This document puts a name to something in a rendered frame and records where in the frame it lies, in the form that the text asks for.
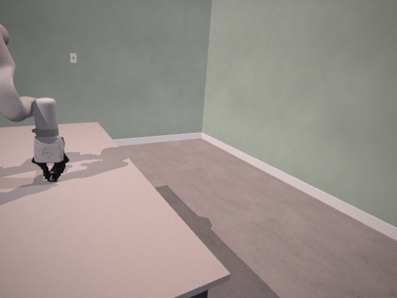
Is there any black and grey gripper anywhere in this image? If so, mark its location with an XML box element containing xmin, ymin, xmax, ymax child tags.
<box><xmin>32</xmin><ymin>134</ymin><xmax>69</xmax><ymax>179</ymax></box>

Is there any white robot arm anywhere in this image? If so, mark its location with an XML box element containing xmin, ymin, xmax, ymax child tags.
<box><xmin>0</xmin><ymin>24</ymin><xmax>59</xmax><ymax>137</ymax></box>

